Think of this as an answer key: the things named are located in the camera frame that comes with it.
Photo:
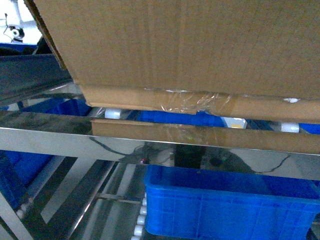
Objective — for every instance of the large cardboard box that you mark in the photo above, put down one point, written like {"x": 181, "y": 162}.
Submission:
{"x": 251, "y": 59}

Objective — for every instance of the stainless steel shelf rack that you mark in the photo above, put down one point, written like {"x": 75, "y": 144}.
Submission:
{"x": 67, "y": 172}

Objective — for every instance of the blue plastic bin right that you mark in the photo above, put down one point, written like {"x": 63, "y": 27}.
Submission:
{"x": 203, "y": 204}

